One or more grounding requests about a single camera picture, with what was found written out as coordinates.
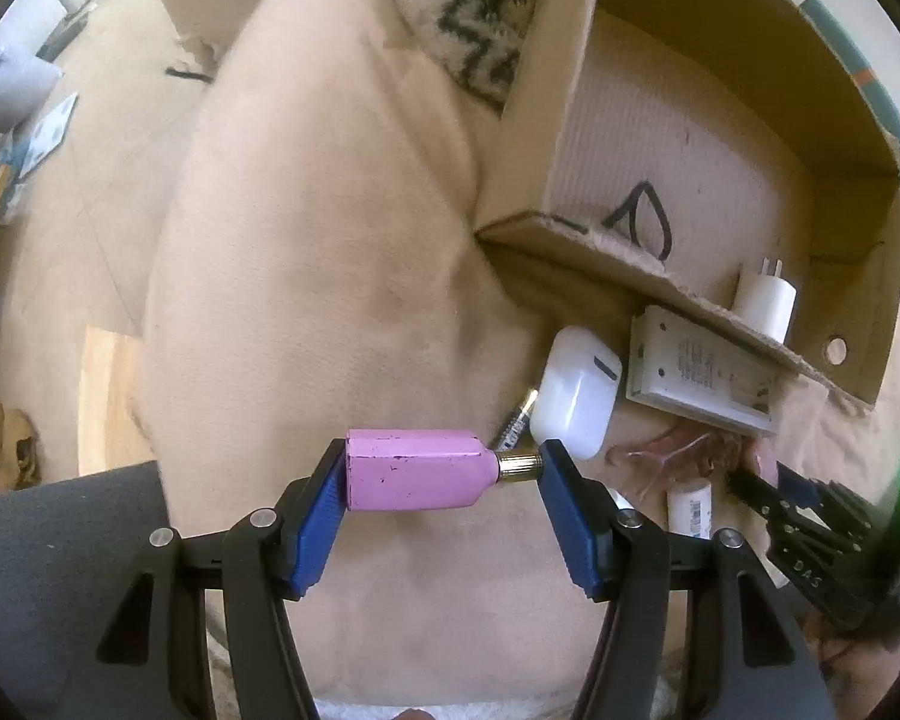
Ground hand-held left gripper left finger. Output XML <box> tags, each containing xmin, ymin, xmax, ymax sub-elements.
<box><xmin>52</xmin><ymin>439</ymin><xmax>350</xmax><ymax>720</ymax></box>

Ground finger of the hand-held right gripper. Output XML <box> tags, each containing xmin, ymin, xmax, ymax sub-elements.
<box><xmin>778</xmin><ymin>465</ymin><xmax>878</xmax><ymax>548</ymax></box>
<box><xmin>727</xmin><ymin>469</ymin><xmax>856</xmax><ymax>616</ymax></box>

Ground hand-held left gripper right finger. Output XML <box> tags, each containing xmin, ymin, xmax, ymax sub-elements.
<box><xmin>536</xmin><ymin>439</ymin><xmax>841</xmax><ymax>720</ymax></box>

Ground pink soft toy piece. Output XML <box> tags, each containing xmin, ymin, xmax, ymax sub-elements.
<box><xmin>746</xmin><ymin>446</ymin><xmax>781</xmax><ymax>485</ymax></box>

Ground white tube with label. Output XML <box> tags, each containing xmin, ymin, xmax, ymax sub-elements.
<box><xmin>666</xmin><ymin>481</ymin><xmax>715</xmax><ymax>539</ymax></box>

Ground pink block with gold tip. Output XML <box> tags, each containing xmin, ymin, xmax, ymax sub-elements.
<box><xmin>345</xmin><ymin>427</ymin><xmax>545</xmax><ymax>515</ymax></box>

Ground white earbuds case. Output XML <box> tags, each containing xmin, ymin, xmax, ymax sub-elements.
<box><xmin>529</xmin><ymin>325</ymin><xmax>623</xmax><ymax>462</ymax></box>

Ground white remote control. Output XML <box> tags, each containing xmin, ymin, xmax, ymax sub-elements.
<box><xmin>625</xmin><ymin>305</ymin><xmax>785</xmax><ymax>437</ymax></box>

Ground cardboard box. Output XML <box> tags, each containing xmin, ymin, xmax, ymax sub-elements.
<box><xmin>474</xmin><ymin>0</ymin><xmax>900</xmax><ymax>417</ymax></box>

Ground white charger plug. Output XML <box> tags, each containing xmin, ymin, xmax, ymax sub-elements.
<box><xmin>731</xmin><ymin>257</ymin><xmax>798</xmax><ymax>342</ymax></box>

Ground wooden board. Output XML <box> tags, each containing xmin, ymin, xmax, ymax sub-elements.
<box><xmin>77</xmin><ymin>326</ymin><xmax>155</xmax><ymax>477</ymax></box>

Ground brown crumpled bag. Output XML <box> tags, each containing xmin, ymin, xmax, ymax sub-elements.
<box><xmin>0</xmin><ymin>401</ymin><xmax>42</xmax><ymax>500</ymax></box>

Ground black and white plush blanket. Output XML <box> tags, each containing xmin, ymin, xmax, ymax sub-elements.
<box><xmin>390</xmin><ymin>0</ymin><xmax>556</xmax><ymax>110</ymax></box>

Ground grey plastic bag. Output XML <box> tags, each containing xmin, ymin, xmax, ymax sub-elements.
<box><xmin>0</xmin><ymin>37</ymin><xmax>65</xmax><ymax>128</ymax></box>

